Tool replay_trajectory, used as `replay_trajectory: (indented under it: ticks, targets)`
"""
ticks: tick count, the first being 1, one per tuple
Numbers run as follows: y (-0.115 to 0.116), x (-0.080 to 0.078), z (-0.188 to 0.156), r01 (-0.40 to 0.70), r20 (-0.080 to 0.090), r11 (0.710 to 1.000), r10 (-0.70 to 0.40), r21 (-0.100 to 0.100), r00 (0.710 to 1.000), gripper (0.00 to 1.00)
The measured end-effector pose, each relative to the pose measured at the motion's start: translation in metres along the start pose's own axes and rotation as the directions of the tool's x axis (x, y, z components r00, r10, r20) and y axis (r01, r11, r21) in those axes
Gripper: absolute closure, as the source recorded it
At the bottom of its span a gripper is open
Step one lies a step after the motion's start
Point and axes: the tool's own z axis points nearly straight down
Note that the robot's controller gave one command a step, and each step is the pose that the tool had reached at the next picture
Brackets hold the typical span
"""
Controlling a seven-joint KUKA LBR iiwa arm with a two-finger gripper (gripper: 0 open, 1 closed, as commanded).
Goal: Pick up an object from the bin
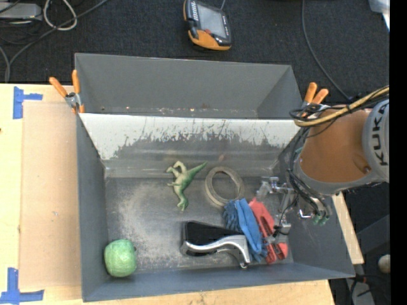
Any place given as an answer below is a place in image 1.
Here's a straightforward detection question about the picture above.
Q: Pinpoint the blue cloth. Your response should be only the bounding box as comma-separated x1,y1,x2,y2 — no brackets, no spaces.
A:
222,198,268,264

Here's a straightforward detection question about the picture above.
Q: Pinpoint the silver metal lever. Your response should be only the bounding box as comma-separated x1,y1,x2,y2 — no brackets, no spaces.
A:
179,234,252,269

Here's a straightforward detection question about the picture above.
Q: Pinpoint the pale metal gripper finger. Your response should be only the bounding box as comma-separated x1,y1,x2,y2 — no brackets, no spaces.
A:
256,176,282,201
264,221,292,246

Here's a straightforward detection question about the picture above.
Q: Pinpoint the green ball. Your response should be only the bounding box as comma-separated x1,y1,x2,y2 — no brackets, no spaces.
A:
103,238,139,278

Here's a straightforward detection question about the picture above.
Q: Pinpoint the grey metal bin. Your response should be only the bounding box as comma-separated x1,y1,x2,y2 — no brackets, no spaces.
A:
73,52,356,303

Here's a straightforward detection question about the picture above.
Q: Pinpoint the green toy dinosaur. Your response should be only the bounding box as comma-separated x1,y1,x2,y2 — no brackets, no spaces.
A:
166,160,209,212

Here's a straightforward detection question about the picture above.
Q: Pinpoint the red plastic tool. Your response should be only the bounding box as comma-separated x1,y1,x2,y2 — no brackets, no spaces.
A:
248,197,289,264

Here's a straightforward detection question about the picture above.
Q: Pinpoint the brown cardboard board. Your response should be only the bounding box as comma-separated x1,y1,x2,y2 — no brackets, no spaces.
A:
18,101,84,292

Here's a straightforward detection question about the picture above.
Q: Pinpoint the clear tape ring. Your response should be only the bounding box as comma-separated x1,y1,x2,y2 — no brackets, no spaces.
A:
204,166,245,208

